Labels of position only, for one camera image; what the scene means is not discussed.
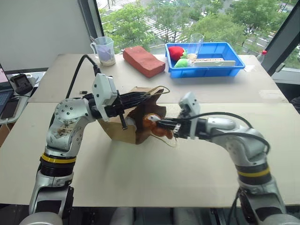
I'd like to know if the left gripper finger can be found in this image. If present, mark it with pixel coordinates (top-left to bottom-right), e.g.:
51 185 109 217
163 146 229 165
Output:
119 91 152 102
122 97 147 111

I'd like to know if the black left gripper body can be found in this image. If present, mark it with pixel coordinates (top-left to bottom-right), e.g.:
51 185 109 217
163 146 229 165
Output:
104 93 132 131

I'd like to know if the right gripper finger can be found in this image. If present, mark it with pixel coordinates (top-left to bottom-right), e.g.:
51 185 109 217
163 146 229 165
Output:
156 124 177 134
156 119 180 127

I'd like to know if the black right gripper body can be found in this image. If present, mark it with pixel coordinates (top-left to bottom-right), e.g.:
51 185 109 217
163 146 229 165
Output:
172 112 193 139

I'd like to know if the orange plush toy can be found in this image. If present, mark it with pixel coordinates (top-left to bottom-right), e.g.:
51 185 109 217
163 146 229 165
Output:
142 113 175 139

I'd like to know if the brown paper bag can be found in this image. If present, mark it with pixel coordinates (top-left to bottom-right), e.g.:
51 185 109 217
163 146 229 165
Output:
97 85 178 149

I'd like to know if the green plush toy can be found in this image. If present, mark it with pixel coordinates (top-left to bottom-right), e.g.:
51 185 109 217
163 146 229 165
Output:
174 58 192 69

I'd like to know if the red strawberry plush toy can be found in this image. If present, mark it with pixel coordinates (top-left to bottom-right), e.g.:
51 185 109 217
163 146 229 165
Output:
168 46 188 62

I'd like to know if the red brick-shaped block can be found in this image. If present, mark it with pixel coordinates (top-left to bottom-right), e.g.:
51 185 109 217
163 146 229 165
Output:
123 45 166 78

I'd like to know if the clear plastic measuring cup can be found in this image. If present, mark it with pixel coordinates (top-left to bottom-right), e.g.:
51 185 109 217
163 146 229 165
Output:
90 36 117 67

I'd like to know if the blue plastic bin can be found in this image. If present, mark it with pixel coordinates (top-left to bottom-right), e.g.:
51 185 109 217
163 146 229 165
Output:
164 42 246 79

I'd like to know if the white flat box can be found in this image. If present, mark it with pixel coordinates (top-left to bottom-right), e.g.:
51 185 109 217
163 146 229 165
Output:
191 58 236 68

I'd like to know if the black electronic device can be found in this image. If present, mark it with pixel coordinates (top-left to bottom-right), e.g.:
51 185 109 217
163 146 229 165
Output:
10 74 34 96

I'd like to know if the dark smartphone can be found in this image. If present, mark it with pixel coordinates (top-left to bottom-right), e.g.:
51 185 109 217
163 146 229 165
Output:
1 99 20 120

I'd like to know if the red-capped plastic bottle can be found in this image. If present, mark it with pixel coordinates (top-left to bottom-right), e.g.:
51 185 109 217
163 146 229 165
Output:
256 50 268 63

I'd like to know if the laptop computer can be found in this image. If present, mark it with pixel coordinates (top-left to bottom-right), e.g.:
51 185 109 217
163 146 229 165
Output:
0 63 15 116

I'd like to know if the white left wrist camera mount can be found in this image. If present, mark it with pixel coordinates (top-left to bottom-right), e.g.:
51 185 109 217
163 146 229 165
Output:
91 73 118 122

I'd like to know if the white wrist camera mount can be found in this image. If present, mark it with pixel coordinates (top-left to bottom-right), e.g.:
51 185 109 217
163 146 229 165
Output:
91 73 118 122
179 91 202 140

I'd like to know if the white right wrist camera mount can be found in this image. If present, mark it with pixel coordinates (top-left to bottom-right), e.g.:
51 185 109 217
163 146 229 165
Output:
179 91 202 140

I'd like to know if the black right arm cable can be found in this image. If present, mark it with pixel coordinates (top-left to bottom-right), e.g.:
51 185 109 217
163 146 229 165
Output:
192 112 270 155

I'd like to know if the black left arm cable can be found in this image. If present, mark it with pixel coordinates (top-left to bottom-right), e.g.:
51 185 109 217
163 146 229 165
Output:
65 54 102 99

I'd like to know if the dark window frame post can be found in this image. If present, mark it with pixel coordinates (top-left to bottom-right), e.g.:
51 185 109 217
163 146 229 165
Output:
264 0 300 77
78 0 105 57

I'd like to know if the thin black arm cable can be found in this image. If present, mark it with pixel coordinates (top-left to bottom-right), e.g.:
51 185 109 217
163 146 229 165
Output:
228 187 249 225

